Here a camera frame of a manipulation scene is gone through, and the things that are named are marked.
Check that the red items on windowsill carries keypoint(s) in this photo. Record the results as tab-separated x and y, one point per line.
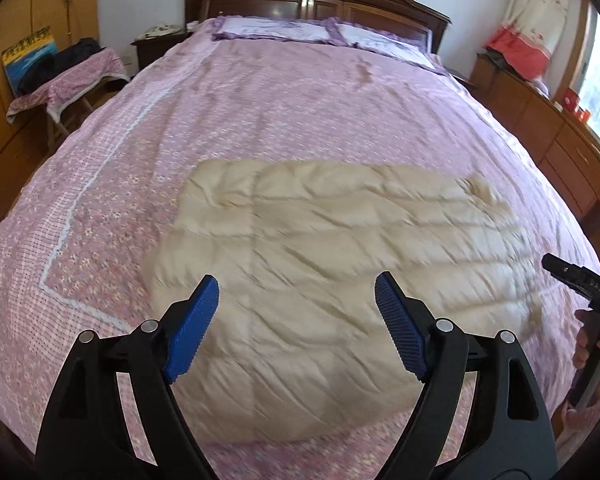
571	104

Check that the pink floral bedspread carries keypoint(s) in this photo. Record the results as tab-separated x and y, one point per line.
73	246

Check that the blue yellow picture board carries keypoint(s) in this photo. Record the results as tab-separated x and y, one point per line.
21	56

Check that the left purple frilled pillow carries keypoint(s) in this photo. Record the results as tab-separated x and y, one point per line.
255	28

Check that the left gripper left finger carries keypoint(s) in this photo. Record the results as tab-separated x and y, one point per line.
112	413

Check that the purple frilled pillow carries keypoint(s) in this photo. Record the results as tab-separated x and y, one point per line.
255	28
382	43

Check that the right purple frilled pillow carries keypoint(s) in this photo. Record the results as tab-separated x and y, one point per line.
382	43

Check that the beige down jacket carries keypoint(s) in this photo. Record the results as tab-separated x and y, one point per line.
297	348

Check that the left dark nightstand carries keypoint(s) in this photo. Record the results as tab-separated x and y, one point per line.
154	43

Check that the wooden drawer cabinet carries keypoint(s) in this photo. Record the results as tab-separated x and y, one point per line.
563	148

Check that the stool with pink cloth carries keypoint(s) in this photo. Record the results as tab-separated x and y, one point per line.
69	87

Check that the black clothes on stool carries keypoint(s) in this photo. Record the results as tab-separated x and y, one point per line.
50	65

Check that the orange wooden wardrobe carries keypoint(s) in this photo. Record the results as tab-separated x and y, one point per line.
30	29

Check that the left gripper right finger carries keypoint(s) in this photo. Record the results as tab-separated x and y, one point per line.
480	414

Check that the pink and white curtain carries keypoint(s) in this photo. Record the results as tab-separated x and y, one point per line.
532	32

